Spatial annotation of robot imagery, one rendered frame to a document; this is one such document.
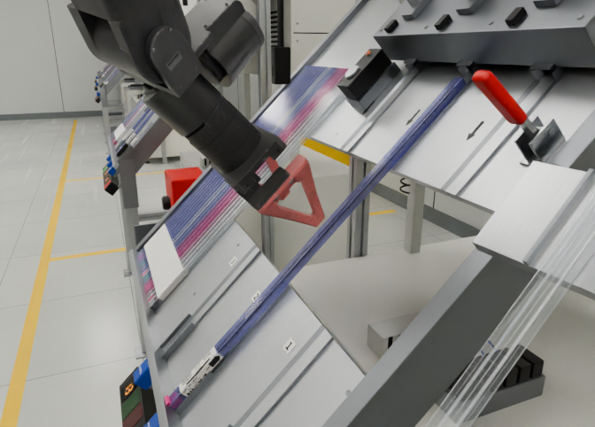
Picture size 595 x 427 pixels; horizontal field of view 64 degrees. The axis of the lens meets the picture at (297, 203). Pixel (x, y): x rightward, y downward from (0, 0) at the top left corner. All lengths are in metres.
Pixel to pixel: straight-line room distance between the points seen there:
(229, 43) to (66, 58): 8.63
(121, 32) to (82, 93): 8.72
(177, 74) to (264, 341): 0.29
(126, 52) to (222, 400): 0.36
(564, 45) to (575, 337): 0.63
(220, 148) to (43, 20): 8.67
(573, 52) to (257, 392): 0.43
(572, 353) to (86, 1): 0.87
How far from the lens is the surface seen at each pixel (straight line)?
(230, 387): 0.55
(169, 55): 0.41
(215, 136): 0.46
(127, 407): 0.74
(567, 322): 1.06
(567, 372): 0.92
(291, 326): 0.52
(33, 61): 9.12
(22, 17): 9.13
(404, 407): 0.43
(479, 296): 0.41
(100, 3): 0.39
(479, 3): 0.61
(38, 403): 1.91
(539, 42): 0.53
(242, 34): 0.48
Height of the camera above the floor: 1.11
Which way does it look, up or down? 18 degrees down
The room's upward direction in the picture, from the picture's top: straight up
